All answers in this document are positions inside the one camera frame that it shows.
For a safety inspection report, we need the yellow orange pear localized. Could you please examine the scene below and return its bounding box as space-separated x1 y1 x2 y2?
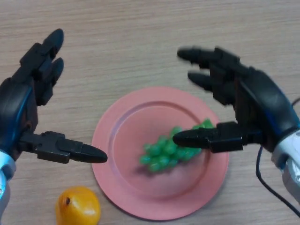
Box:
55 186 101 225

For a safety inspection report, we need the green grapes bunch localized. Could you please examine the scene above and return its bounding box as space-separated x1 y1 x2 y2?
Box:
138 118 215 175

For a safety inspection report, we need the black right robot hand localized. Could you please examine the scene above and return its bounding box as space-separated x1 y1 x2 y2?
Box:
172 46 300 154

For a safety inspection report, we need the pink round plate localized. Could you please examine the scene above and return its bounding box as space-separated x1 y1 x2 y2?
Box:
91 86 229 221

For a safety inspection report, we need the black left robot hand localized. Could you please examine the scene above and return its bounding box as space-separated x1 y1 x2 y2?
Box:
0 28 108 165

